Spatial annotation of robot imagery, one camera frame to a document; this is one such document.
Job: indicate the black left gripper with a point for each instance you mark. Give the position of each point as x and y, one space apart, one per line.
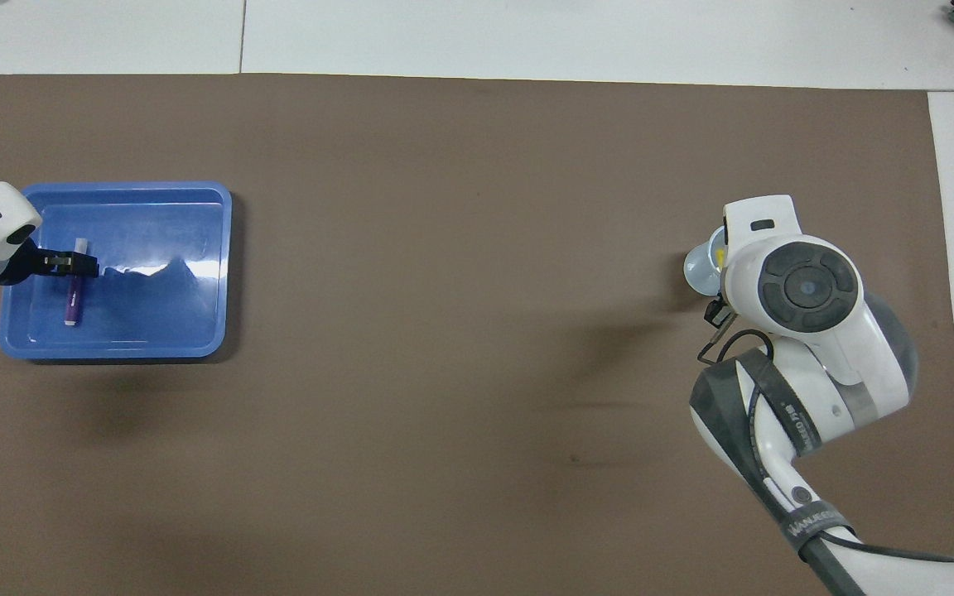
23 265

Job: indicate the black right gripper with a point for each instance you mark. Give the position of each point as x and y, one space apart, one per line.
720 313

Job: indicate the purple pen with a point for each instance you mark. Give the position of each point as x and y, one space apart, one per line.
74 302

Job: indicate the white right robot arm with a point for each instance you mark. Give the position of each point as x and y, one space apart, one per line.
808 331

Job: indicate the blue plastic tray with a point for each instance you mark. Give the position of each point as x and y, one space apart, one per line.
154 323

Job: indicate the translucent plastic cup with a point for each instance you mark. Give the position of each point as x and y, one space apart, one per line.
699 269

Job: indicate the brown table mat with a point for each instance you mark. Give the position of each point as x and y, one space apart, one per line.
444 372

